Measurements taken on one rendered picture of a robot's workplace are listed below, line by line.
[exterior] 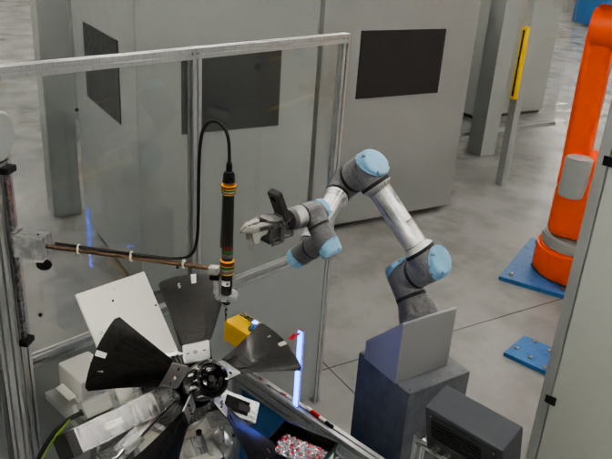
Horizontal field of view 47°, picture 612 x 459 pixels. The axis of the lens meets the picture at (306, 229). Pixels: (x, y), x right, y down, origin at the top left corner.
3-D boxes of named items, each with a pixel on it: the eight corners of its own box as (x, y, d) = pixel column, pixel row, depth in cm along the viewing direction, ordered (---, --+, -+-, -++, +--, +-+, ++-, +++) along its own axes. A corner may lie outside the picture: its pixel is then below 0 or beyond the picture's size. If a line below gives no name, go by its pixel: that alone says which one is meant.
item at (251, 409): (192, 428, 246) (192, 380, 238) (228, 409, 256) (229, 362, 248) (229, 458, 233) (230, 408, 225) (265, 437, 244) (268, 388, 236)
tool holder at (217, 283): (205, 300, 214) (206, 270, 210) (212, 289, 221) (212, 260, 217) (234, 303, 213) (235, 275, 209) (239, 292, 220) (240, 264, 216)
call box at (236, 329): (223, 342, 280) (223, 320, 276) (242, 333, 287) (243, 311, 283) (250, 360, 270) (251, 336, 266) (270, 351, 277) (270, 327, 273)
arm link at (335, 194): (328, 171, 274) (277, 256, 242) (346, 158, 267) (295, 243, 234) (349, 191, 277) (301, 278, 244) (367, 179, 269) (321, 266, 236)
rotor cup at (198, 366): (216, 405, 228) (237, 399, 218) (175, 411, 219) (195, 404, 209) (209, 361, 232) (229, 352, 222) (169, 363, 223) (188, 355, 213)
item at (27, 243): (11, 259, 220) (8, 234, 217) (23, 249, 226) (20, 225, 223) (42, 263, 219) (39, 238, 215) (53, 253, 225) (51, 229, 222)
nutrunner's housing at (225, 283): (218, 306, 216) (220, 163, 198) (221, 300, 220) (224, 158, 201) (230, 308, 216) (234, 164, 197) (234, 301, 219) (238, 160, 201)
